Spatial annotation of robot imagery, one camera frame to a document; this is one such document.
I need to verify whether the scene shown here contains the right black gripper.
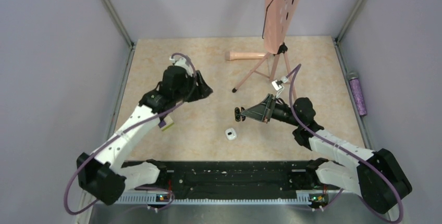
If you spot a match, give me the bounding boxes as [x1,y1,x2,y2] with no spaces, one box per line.
[242,93,301,127]

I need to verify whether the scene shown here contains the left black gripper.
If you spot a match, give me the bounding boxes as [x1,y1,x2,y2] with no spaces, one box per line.
[174,69,212,102]

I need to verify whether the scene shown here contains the black earbud charging case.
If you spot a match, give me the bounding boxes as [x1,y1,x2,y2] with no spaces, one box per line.
[234,107,245,122]

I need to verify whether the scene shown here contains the white earbud charging case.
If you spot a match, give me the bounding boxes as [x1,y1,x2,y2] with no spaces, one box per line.
[225,128,238,141]

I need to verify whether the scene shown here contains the pink music stand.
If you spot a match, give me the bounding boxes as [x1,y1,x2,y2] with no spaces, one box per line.
[225,0,299,93]

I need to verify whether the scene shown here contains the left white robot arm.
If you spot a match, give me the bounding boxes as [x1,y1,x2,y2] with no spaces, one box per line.
[76,66,213,205]

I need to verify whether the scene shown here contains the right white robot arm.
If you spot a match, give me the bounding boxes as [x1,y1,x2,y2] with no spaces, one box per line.
[234,94,412,214]

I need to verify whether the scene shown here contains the purple and wood blocks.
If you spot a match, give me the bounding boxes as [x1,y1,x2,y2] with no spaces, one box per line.
[158,117,174,131]

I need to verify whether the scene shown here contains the purple glitter bottle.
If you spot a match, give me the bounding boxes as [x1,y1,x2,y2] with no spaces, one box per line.
[347,72,367,117]

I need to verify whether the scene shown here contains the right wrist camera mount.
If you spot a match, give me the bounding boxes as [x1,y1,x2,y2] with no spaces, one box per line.
[271,76,288,98]

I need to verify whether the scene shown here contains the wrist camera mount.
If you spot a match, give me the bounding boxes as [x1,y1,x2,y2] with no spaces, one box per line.
[271,76,288,98]
[169,55,196,77]

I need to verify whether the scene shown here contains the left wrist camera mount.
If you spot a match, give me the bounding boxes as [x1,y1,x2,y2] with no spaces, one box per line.
[169,55,196,77]

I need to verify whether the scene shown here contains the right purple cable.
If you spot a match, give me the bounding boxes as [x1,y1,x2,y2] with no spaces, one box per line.
[285,64,404,224]

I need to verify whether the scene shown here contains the purple cable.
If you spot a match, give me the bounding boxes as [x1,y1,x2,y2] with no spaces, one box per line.
[285,64,404,224]
[64,52,198,216]

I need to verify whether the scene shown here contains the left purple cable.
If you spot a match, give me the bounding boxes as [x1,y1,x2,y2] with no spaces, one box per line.
[64,52,198,216]

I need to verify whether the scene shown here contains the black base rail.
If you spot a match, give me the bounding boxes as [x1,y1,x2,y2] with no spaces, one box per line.
[120,160,341,203]

